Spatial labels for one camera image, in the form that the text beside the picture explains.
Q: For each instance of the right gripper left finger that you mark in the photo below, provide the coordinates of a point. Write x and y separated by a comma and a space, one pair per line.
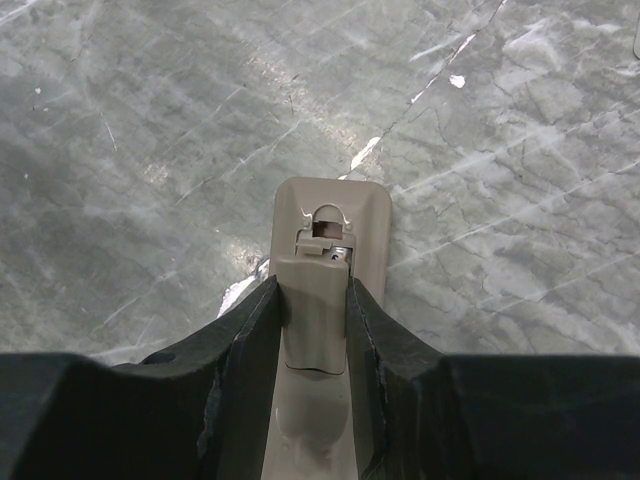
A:
197, 409

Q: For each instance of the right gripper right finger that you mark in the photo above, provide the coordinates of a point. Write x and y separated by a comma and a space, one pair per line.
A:
421, 414

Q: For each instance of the white remote with blue button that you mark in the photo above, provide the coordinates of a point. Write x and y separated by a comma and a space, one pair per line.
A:
311, 426

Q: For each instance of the beige battery cover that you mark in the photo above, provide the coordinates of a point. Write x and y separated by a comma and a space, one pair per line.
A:
313, 289

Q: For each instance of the black battery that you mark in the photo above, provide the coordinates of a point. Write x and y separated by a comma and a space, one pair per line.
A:
341, 253

